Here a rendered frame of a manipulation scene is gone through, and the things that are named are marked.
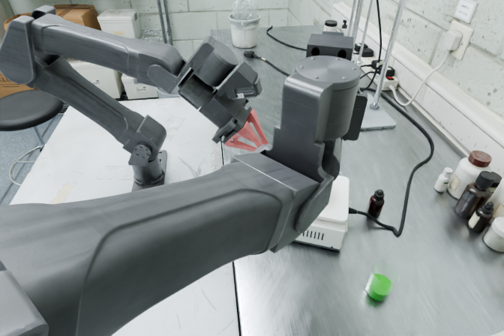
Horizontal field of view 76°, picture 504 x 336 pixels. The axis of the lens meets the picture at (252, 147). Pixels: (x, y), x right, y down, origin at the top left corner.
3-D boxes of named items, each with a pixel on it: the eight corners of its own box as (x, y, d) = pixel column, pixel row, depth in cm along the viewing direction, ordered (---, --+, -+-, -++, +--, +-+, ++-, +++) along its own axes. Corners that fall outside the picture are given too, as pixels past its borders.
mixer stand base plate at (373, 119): (298, 135, 93) (298, 132, 92) (283, 100, 109) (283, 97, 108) (397, 127, 96) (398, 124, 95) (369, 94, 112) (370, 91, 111)
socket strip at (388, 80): (382, 91, 114) (385, 79, 111) (342, 49, 145) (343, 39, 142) (397, 90, 114) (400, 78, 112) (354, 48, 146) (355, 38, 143)
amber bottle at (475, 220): (484, 226, 67) (501, 202, 63) (481, 235, 66) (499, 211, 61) (469, 219, 69) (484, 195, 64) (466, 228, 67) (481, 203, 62)
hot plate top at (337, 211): (280, 211, 60) (280, 208, 60) (291, 169, 69) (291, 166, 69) (346, 225, 58) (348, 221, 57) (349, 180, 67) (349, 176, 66)
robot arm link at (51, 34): (185, 45, 62) (19, -3, 59) (173, 64, 55) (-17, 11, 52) (177, 99, 70) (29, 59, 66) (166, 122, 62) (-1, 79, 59)
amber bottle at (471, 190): (463, 221, 68) (486, 184, 62) (449, 205, 72) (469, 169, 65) (481, 218, 69) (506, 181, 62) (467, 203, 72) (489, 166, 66)
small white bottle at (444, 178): (432, 189, 76) (441, 169, 72) (436, 184, 77) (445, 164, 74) (442, 193, 75) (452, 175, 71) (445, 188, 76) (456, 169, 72)
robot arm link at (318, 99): (299, 45, 32) (215, 88, 25) (385, 68, 28) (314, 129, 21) (291, 139, 40) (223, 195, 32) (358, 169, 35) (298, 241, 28)
